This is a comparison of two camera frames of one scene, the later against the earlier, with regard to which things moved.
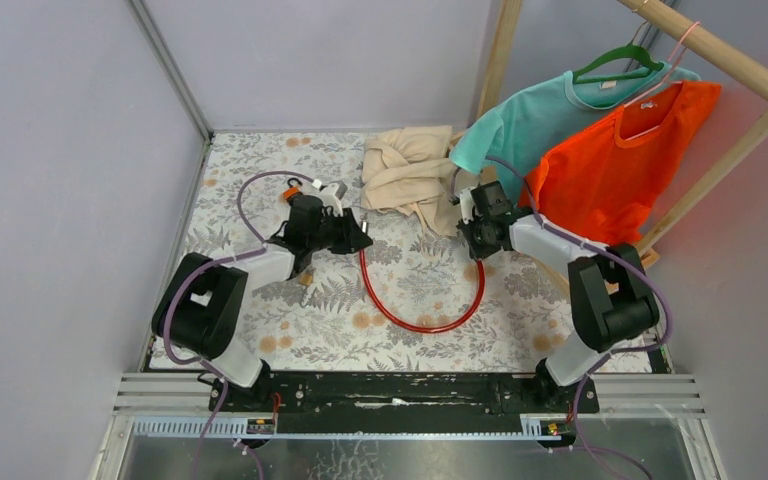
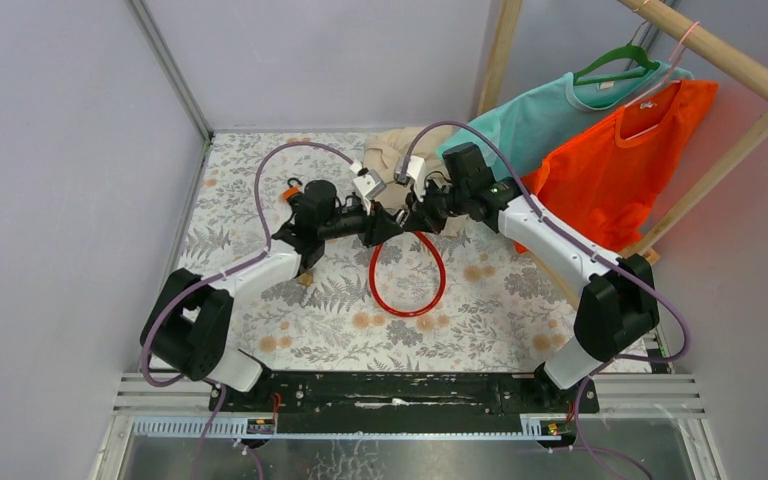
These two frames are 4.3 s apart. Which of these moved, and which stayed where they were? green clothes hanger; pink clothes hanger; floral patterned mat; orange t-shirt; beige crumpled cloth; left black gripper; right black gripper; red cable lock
Moved: red cable lock; right black gripper; left black gripper
Stayed: orange t-shirt; green clothes hanger; beige crumpled cloth; floral patterned mat; pink clothes hanger
